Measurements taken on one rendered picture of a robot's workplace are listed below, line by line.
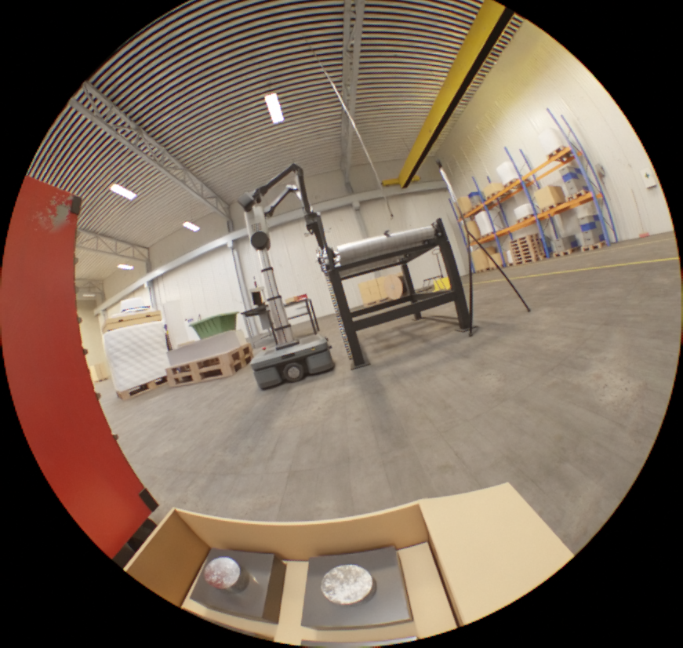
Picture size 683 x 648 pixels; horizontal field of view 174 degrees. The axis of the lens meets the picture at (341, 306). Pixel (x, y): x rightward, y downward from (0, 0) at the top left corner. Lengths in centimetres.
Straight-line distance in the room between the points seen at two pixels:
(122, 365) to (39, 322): 355
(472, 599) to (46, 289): 76
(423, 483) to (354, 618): 42
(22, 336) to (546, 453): 115
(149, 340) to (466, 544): 422
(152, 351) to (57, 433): 375
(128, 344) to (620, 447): 456
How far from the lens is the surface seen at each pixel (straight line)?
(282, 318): 191
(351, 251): 166
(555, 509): 60
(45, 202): 69
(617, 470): 70
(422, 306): 176
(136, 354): 415
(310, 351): 173
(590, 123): 981
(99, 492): 61
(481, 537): 31
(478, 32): 807
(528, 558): 32
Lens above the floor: 50
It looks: 1 degrees down
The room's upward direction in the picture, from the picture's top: 16 degrees counter-clockwise
